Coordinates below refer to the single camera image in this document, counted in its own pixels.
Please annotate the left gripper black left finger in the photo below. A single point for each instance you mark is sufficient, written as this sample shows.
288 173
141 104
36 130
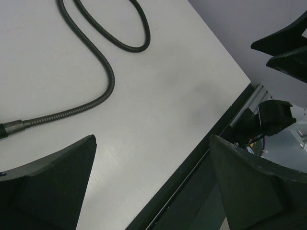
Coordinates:
48 193

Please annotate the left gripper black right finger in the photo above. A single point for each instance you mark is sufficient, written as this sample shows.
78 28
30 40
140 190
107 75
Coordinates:
258 194

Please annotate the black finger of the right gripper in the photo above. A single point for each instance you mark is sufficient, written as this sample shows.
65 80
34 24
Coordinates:
292 63
284 40

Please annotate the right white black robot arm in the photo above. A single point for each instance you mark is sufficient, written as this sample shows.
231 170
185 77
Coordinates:
272 117

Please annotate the aluminium front rail profile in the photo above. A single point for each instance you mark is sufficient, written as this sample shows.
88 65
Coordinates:
260 94

